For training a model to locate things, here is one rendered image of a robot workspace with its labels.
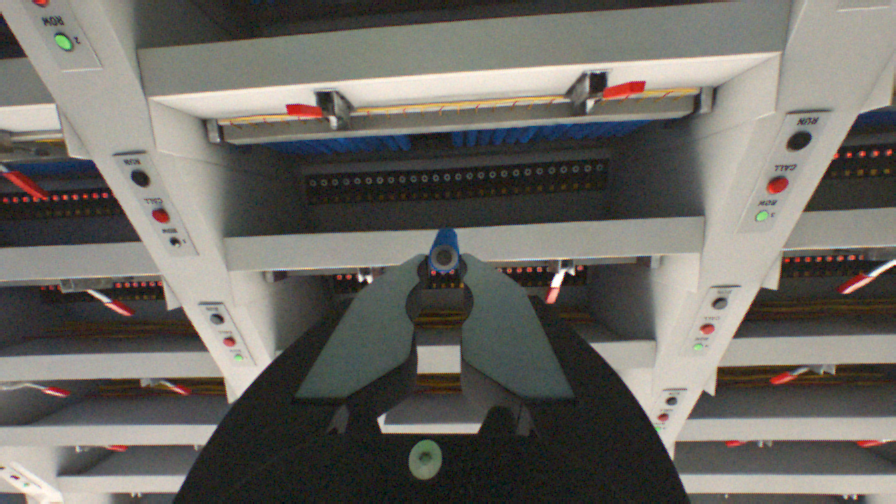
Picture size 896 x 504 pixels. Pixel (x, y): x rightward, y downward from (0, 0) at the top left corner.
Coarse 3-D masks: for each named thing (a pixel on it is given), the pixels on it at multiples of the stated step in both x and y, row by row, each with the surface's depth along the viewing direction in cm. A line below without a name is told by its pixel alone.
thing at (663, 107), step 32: (672, 96) 27; (224, 128) 29; (256, 128) 29; (288, 128) 29; (320, 128) 29; (352, 128) 28; (384, 128) 28; (416, 128) 28; (448, 128) 29; (480, 128) 29
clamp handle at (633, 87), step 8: (608, 88) 20; (616, 88) 19; (624, 88) 18; (632, 88) 18; (640, 88) 18; (592, 96) 23; (600, 96) 22; (608, 96) 20; (616, 96) 20; (592, 104) 24
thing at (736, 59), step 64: (768, 0) 20; (192, 64) 23; (256, 64) 23; (320, 64) 22; (384, 64) 22; (448, 64) 22; (512, 64) 22; (576, 64) 22; (640, 64) 22; (704, 64) 22; (768, 64) 22; (192, 128) 27; (640, 128) 37; (704, 128) 28
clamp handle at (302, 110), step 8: (288, 104) 19; (296, 104) 19; (304, 104) 19; (288, 112) 19; (296, 112) 19; (304, 112) 19; (312, 112) 20; (320, 112) 22; (328, 112) 23; (336, 120) 25
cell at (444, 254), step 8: (440, 232) 17; (448, 232) 16; (440, 240) 13; (448, 240) 13; (456, 240) 15; (432, 248) 13; (440, 248) 13; (448, 248) 13; (456, 248) 13; (432, 256) 13; (440, 256) 12; (448, 256) 12; (456, 256) 13; (432, 264) 13; (440, 264) 13; (448, 264) 13; (456, 264) 13
